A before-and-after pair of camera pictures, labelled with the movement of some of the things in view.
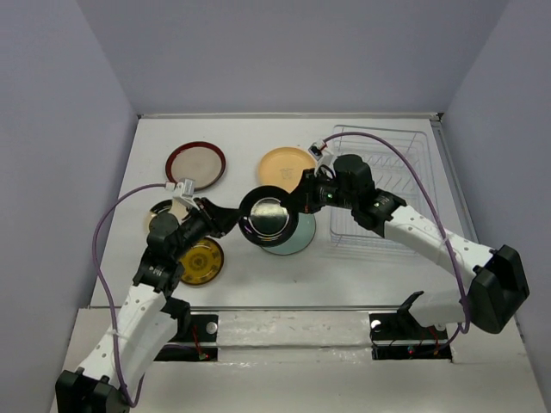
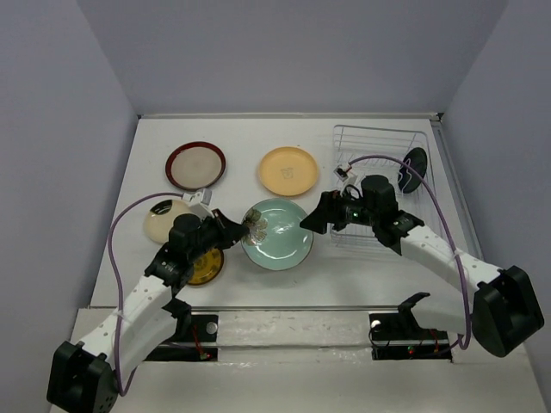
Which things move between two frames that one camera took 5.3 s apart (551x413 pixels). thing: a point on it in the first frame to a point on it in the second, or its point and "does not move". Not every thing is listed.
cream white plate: [179, 210] does not move
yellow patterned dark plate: [202, 261] does not move
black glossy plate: [268, 216] to [408, 180]
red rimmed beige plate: [203, 162] does not move
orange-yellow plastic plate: [281, 167] does not move
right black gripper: [302, 199] to [328, 211]
